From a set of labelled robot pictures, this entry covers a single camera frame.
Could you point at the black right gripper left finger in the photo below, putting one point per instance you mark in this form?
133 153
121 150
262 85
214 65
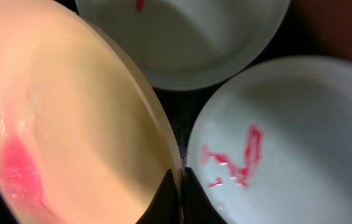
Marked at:
164 207

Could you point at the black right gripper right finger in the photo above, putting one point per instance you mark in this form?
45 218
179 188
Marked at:
197 208

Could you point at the yellow plate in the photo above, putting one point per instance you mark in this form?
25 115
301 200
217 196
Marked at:
83 137

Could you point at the right light green plate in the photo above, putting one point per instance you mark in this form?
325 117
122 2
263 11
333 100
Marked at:
274 143

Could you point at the light green plate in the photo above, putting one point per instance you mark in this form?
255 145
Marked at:
274 143
187 44

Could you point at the upper light green plate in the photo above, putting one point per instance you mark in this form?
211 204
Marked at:
187 44

